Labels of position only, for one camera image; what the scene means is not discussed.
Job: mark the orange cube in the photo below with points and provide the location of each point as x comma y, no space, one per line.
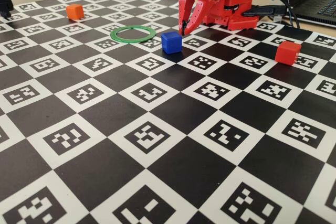
74,11

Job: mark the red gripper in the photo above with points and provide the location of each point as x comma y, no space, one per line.
200,4

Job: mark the black camera stand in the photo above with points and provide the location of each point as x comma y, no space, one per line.
5,1

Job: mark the blue cube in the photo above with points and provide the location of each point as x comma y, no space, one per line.
170,43

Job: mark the black white marker mat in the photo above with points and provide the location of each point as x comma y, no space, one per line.
168,155

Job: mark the red cube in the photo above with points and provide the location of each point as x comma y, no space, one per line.
287,53

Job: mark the red robot arm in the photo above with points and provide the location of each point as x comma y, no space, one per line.
236,1

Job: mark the black flat power connector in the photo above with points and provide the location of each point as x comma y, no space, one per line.
265,11

